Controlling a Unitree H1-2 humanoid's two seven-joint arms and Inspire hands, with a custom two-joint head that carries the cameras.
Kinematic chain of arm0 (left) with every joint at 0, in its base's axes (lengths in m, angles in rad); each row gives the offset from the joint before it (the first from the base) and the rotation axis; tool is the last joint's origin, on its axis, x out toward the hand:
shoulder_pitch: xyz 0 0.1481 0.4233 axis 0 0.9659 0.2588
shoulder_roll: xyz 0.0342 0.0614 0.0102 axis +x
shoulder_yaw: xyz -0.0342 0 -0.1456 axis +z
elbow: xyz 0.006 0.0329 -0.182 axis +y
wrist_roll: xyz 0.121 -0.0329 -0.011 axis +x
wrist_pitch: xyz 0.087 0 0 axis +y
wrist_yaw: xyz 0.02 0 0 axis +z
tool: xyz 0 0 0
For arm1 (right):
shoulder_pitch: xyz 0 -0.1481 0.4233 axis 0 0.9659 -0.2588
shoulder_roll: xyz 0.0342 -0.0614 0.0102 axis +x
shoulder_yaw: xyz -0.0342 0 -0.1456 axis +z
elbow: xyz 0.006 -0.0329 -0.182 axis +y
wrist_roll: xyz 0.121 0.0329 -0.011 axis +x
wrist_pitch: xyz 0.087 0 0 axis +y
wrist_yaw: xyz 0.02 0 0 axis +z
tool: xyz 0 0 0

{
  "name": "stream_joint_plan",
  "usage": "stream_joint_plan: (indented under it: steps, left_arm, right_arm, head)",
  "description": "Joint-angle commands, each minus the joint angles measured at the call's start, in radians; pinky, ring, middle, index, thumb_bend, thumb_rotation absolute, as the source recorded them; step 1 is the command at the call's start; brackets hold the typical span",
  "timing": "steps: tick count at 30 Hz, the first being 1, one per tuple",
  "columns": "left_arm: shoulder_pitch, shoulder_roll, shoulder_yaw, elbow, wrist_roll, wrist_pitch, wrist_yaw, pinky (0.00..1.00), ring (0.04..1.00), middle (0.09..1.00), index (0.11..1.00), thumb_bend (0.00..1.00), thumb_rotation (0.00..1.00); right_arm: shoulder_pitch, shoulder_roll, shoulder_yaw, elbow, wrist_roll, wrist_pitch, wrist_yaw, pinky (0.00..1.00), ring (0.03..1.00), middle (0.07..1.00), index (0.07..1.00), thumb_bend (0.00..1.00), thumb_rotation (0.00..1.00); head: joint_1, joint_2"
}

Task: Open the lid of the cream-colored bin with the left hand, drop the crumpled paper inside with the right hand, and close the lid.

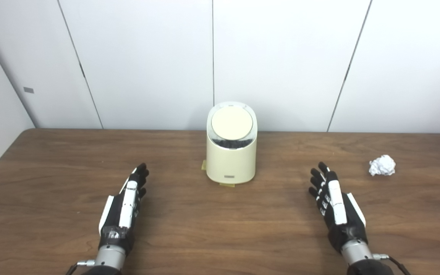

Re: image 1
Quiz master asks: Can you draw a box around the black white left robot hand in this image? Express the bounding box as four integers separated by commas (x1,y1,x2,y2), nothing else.
99,163,150,256

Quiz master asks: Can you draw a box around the round cream bin lid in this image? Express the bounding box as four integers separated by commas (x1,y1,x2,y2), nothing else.
211,106,254,140

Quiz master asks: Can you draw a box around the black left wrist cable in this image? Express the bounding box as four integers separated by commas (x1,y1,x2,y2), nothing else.
66,260,95,275

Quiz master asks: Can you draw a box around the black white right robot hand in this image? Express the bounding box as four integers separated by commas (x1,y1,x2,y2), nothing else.
308,162,369,254

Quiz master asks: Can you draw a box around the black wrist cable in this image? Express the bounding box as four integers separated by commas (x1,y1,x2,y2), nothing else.
373,254,411,275
66,260,95,275

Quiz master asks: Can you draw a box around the cream-colored bin body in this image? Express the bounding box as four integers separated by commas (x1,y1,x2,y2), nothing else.
206,101,258,183

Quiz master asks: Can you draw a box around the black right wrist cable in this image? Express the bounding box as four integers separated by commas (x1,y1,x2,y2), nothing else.
373,254,411,275

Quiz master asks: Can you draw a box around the white paper ball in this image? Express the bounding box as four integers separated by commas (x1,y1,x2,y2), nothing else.
369,155,396,176

